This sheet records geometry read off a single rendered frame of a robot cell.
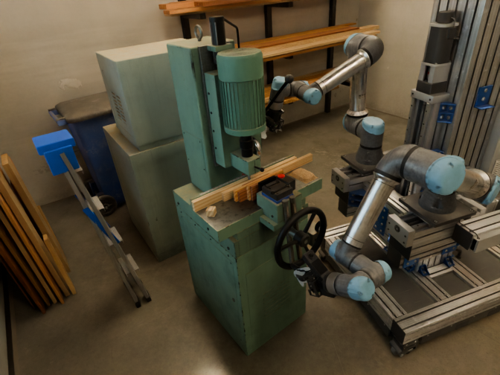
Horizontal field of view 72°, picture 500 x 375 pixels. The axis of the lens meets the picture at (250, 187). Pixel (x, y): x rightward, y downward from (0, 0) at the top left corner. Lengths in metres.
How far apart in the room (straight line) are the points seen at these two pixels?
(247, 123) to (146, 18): 2.40
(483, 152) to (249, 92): 1.21
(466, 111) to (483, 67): 0.19
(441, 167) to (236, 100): 0.73
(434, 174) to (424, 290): 1.12
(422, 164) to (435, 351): 1.28
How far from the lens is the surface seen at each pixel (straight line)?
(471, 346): 2.32
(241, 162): 1.51
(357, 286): 1.15
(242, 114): 1.36
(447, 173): 1.16
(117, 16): 3.55
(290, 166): 1.72
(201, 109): 1.54
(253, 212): 1.44
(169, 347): 2.17
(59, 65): 3.48
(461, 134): 1.84
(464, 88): 1.73
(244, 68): 1.31
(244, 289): 1.67
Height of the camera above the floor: 1.74
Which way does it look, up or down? 32 degrees down
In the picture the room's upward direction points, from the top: 5 degrees counter-clockwise
